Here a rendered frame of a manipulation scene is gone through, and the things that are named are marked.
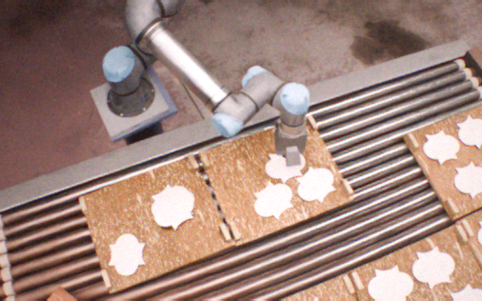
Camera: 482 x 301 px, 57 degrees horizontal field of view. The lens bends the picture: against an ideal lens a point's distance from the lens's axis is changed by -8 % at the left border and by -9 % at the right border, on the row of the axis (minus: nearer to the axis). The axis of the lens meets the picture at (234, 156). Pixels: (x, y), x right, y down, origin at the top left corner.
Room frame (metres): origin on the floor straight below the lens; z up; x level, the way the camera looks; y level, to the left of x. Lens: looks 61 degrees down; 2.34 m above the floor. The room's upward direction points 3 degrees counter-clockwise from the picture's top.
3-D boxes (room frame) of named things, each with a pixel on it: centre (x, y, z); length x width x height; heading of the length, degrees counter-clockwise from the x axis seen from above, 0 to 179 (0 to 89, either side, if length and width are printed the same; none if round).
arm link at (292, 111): (0.73, -0.16, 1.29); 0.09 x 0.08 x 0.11; 47
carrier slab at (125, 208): (0.56, 0.27, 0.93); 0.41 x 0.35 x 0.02; 111
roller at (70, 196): (0.88, -0.06, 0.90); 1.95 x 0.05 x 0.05; 109
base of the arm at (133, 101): (1.08, 0.38, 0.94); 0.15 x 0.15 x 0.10
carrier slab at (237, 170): (0.70, -0.13, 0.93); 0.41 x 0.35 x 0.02; 109
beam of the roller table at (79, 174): (0.94, -0.03, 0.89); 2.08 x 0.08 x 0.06; 109
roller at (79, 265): (0.64, -0.14, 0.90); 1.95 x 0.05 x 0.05; 109
